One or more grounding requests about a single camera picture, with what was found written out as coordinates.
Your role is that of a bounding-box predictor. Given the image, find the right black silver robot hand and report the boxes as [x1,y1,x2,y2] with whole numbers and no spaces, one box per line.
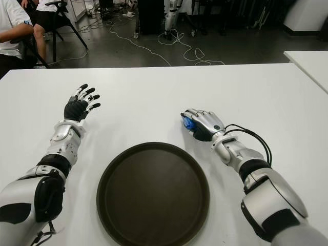
[180,108,227,142]

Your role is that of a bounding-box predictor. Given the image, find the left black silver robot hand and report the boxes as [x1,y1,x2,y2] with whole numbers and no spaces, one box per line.
[63,83,101,123]

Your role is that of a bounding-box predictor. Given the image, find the blue Oreo cookie packet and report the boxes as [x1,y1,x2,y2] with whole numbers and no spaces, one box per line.
[181,115,197,132]

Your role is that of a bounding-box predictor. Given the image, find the black folding chair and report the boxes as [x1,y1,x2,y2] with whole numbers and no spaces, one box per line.
[45,0,88,65]
[22,33,51,69]

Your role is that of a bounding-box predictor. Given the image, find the seated person in black shorts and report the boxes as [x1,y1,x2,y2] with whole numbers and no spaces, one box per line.
[22,0,61,67]

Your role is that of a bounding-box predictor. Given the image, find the round dark brown tray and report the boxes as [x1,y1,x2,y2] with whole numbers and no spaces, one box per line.
[96,141,211,246]

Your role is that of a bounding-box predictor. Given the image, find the black wheeled stand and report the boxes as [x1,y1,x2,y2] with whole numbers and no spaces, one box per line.
[183,11,199,37]

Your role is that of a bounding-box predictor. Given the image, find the white cabinet panel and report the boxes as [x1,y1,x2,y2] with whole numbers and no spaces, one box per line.
[68,0,88,23]

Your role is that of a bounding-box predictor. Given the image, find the seated person in white shirt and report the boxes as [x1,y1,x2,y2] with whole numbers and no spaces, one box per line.
[0,0,34,77]

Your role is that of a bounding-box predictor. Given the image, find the silver humanoid robot legs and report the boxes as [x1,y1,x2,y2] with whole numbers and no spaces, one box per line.
[163,0,183,40]

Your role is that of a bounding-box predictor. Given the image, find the metal folding rods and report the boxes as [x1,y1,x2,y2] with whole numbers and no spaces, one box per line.
[252,5,268,30]

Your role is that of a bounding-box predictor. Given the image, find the white neighbouring table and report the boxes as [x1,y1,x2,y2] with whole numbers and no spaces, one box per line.
[283,50,328,94]

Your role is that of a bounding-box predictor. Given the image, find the black cabinet on casters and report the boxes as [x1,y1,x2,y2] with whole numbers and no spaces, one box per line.
[137,0,166,39]

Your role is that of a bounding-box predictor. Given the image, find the white curved pillar base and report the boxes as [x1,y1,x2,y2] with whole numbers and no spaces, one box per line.
[282,0,328,35]

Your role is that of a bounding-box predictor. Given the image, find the white cable on floor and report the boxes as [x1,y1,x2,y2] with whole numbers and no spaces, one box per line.
[109,20,226,67]

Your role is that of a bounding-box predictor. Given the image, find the black cable bundle right arm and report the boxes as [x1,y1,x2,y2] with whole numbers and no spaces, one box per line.
[224,124,272,169]

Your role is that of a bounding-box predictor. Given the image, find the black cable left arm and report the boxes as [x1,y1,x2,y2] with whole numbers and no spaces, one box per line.
[28,220,57,246]

